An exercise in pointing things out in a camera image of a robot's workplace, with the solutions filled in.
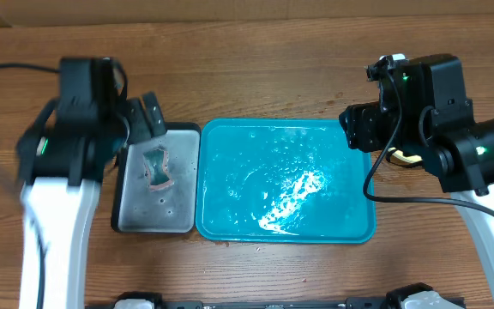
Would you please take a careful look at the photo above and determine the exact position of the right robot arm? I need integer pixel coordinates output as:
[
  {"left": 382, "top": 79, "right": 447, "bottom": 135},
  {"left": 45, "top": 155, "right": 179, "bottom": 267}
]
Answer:
[{"left": 339, "top": 54, "right": 494, "bottom": 301}]

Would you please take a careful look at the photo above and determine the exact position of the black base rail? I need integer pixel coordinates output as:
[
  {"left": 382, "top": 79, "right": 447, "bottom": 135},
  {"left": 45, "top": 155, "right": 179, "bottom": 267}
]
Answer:
[{"left": 84, "top": 282, "right": 467, "bottom": 309}]

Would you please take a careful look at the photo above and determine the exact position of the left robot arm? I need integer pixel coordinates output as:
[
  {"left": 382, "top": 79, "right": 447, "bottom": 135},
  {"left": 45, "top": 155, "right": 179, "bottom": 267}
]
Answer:
[{"left": 16, "top": 58, "right": 166, "bottom": 308}]

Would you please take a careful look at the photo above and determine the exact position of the yellow plate front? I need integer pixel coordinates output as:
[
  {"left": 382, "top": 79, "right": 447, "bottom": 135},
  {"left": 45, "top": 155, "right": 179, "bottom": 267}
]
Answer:
[{"left": 385, "top": 148, "right": 423, "bottom": 168}]

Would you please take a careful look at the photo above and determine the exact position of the teal plastic tray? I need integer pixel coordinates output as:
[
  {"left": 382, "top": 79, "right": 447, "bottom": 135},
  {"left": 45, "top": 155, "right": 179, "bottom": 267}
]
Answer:
[{"left": 195, "top": 118, "right": 377, "bottom": 245}]

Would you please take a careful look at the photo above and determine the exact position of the pink green sponge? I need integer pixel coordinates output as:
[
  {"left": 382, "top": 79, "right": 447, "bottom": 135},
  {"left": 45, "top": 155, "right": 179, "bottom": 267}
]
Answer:
[{"left": 143, "top": 148, "right": 174, "bottom": 191}]

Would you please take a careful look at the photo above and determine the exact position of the black metal sponge tray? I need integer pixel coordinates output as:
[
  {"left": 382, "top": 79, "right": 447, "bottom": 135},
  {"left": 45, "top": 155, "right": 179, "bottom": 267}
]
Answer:
[{"left": 111, "top": 123, "right": 201, "bottom": 233}]

